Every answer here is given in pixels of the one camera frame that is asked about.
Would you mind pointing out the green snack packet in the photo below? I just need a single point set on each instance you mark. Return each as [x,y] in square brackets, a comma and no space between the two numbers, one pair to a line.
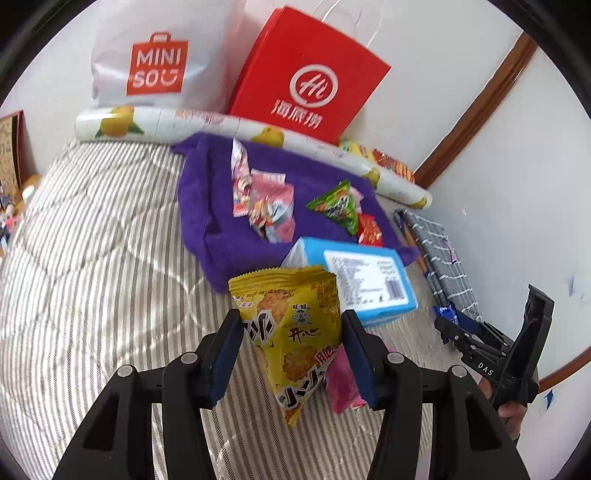
[339,207]

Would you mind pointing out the rolled lemon print mat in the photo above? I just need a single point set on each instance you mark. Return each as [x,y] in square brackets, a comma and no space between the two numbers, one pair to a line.
[184,121]

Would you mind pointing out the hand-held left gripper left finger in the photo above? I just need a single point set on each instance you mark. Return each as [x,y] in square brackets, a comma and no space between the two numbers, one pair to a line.
[226,360]

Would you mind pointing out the yellow snack bag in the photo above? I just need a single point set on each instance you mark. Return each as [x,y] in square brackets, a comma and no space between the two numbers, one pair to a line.
[353,147]

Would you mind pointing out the person's right hand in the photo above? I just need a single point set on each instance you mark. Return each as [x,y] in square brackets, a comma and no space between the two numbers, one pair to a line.
[508,413]

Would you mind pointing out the orange red snack bag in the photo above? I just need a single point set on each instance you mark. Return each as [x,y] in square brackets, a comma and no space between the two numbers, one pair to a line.
[392,164]

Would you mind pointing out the white plastic shopping bag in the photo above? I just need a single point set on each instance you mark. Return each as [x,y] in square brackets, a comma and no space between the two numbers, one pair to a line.
[161,37]

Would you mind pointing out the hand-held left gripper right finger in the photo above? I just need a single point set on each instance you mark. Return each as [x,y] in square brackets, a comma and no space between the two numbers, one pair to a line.
[360,364]

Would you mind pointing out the brown plush toy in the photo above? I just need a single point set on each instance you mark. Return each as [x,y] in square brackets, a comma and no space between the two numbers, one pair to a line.
[30,189]

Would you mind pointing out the purple towel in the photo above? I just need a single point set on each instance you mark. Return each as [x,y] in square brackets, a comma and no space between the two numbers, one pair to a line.
[207,207]

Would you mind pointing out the long pink red snack packet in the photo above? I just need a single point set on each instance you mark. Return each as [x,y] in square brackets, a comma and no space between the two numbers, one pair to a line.
[241,184]

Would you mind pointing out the magenta snack packet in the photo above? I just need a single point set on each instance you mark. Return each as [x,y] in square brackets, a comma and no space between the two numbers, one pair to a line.
[341,383]

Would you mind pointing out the yellow cracker snack packet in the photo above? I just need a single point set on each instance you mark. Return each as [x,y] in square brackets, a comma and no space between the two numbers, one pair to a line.
[286,332]

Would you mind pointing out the brown framed board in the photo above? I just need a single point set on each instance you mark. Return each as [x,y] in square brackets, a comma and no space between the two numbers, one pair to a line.
[11,143]

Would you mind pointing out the red paper shopping bag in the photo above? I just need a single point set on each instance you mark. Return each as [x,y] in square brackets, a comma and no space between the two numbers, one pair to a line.
[300,69]

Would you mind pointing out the wooden baseboard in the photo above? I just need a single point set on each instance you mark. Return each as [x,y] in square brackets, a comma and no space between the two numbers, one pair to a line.
[561,376]

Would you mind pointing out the wooden door frame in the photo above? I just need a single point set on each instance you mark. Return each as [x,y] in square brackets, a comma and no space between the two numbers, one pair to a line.
[475,110]

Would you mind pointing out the grey checked cloth board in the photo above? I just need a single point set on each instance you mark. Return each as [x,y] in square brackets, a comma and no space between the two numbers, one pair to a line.
[438,249]

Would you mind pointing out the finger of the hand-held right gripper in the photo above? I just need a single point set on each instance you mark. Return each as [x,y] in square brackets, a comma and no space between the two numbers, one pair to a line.
[455,337]
[489,333]

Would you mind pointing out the pink white snack packet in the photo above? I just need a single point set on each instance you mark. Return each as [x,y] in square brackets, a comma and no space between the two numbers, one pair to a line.
[272,222]

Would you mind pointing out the blue tissue pack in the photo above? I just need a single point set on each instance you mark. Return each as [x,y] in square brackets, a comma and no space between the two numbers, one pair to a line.
[369,277]

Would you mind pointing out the pink candy packet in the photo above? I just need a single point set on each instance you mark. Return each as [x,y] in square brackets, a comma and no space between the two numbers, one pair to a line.
[277,190]

